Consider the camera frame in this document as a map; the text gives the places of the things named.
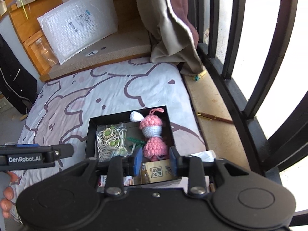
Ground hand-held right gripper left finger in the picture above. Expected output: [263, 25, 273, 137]
[38, 147, 143, 194]

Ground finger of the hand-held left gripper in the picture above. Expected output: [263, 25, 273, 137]
[0, 144, 74, 160]

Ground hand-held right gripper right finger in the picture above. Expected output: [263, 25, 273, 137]
[170, 147, 272, 195]

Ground green clothes pegs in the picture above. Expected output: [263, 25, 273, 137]
[126, 137, 146, 150]

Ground yellow small carton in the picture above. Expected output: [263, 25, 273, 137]
[141, 160, 181, 182]

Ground red playing card box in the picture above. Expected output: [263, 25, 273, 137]
[98, 175, 135, 187]

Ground pink crochet doll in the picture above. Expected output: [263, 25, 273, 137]
[130, 108, 169, 162]

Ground bag of beige hair ties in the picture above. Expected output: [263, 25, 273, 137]
[96, 123, 134, 162]

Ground black cardboard box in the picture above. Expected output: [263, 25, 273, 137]
[85, 105, 183, 188]

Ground person's left hand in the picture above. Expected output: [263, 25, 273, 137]
[0, 172, 19, 218]

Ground white paper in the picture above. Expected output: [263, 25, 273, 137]
[192, 150, 217, 162]

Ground brown pen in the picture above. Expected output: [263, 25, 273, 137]
[196, 112, 234, 125]

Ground beige windowsill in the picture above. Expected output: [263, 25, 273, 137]
[182, 70, 267, 175]

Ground black jacket with white trim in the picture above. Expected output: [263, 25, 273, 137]
[0, 32, 38, 115]

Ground black window railing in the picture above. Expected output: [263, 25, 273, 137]
[185, 0, 308, 231]

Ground clear plastic bottle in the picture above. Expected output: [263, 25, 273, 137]
[35, 37, 59, 65]

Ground beige bear-face cushion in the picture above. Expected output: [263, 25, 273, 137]
[49, 31, 152, 80]

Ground white bubble mailer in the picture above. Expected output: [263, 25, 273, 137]
[37, 0, 119, 65]

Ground beige curtain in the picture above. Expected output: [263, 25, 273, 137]
[133, 0, 205, 76]

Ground wooden cabinet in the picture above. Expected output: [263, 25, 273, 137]
[3, 0, 145, 82]

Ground yellow-green ribbon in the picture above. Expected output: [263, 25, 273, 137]
[19, 0, 30, 20]

